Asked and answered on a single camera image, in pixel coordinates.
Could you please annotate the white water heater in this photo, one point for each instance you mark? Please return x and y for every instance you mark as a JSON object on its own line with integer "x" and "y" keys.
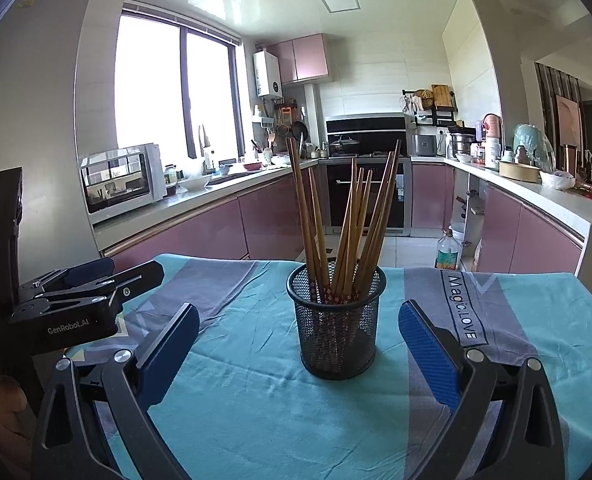
{"x": 267, "y": 75}

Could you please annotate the white plastic bag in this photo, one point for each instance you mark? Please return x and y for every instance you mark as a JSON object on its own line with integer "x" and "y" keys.
{"x": 556, "y": 180}

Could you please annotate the large white bowl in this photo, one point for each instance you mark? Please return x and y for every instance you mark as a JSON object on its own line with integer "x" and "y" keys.
{"x": 196, "y": 183}

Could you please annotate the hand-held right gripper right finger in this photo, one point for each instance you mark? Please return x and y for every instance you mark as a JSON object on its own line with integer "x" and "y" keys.
{"x": 428, "y": 355}

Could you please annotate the glass jar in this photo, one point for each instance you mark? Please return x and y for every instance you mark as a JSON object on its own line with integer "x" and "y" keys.
{"x": 171, "y": 175}

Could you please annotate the pot with glass lid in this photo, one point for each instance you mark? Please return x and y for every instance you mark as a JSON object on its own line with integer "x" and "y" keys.
{"x": 344, "y": 146}

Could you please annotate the blue grey tablecloth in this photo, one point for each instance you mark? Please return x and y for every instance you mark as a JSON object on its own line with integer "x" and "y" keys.
{"x": 256, "y": 385}

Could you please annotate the kitchen window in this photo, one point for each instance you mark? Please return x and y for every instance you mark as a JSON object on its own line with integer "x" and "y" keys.
{"x": 146, "y": 80}

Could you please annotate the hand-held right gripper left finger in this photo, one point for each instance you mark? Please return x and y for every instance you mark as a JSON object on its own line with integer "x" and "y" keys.
{"x": 168, "y": 355}

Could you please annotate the person's left hand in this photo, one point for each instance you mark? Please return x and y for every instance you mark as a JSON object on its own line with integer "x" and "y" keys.
{"x": 6, "y": 400}

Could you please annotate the red bowl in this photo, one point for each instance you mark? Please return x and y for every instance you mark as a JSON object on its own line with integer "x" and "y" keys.
{"x": 251, "y": 166}

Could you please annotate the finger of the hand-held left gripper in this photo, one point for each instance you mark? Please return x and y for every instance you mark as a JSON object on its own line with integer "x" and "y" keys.
{"x": 91, "y": 266}
{"x": 136, "y": 282}

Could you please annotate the white kitchen countertop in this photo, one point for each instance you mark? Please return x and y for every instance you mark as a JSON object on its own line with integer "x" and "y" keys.
{"x": 565, "y": 200}

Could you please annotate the small white bowl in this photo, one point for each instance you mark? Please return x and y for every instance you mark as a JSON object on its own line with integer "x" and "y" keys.
{"x": 281, "y": 160}

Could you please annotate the wooden cutting board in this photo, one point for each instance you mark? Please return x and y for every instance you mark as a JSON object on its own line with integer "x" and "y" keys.
{"x": 441, "y": 95}

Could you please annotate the black mesh holder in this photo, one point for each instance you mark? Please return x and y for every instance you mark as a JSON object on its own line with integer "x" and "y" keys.
{"x": 338, "y": 340}

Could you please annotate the pink thermos jug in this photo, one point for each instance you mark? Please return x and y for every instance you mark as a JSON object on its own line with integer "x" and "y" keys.
{"x": 491, "y": 132}

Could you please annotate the framed pink picture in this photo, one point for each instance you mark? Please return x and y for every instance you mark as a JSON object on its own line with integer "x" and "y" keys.
{"x": 569, "y": 120}

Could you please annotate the hanging frying pan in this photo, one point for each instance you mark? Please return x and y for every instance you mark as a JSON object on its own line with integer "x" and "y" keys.
{"x": 300, "y": 130}

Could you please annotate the steel pot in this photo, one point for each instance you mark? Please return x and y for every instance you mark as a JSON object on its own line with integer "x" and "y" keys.
{"x": 462, "y": 145}

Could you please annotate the cooking oil bottle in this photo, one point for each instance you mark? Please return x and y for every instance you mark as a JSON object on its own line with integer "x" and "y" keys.
{"x": 446, "y": 255}

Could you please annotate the black built-in oven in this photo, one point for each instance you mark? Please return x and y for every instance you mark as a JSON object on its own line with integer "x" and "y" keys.
{"x": 336, "y": 200}

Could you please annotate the mint green appliance cover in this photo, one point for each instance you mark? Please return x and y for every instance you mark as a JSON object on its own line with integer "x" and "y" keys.
{"x": 535, "y": 142}

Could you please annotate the black wall rack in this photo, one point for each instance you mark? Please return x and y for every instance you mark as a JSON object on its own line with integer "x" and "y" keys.
{"x": 425, "y": 117}

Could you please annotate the black range hood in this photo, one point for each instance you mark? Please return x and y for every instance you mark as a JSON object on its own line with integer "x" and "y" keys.
{"x": 375, "y": 127}

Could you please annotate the striped wall panel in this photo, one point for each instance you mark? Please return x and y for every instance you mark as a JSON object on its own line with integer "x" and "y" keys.
{"x": 545, "y": 100}

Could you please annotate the round bamboo steamer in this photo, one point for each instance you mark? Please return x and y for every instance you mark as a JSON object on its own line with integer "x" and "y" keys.
{"x": 519, "y": 172}

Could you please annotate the white microwave oven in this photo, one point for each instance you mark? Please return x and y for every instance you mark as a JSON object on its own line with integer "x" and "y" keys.
{"x": 121, "y": 185}

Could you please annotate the bundle of wooden chopsticks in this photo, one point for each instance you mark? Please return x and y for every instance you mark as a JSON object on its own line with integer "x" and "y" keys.
{"x": 348, "y": 240}

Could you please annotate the pink wall cabinet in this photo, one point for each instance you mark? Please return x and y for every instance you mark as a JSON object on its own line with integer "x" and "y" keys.
{"x": 303, "y": 59}

